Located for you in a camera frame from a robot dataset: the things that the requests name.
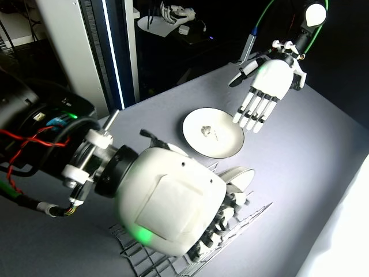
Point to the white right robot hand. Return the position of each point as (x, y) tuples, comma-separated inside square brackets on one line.
[(167, 196)]

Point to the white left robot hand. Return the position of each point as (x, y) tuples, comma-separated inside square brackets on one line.
[(274, 78)]

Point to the black device with blue light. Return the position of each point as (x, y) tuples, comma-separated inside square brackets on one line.
[(199, 37)]

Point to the white charger block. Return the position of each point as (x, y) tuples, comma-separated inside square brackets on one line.
[(184, 29)]

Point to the spare white robot hand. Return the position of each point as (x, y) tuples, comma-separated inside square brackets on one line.
[(176, 14)]

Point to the white paper sheet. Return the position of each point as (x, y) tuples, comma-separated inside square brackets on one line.
[(155, 27)]

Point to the white robot column with light strip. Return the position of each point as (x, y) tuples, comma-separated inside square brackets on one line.
[(66, 43)]

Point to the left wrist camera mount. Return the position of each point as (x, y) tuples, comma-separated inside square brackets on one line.
[(299, 76)]

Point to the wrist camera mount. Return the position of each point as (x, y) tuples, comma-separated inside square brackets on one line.
[(299, 76), (99, 138)]

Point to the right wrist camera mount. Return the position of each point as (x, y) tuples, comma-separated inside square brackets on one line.
[(99, 138)]

